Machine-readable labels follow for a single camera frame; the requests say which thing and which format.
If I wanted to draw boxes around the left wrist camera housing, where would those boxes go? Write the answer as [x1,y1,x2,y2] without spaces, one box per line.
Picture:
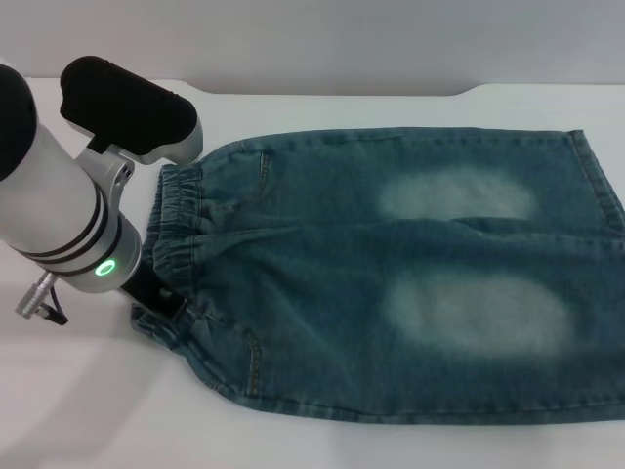
[58,56,204,165]

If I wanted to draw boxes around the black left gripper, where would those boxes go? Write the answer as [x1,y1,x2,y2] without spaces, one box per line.
[121,263,189,323]

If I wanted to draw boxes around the left arm connector cable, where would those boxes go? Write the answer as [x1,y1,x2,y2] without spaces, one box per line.
[17,272,67,326]

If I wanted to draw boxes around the blue denim shorts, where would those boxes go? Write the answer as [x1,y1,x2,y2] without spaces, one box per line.
[130,126,625,427]

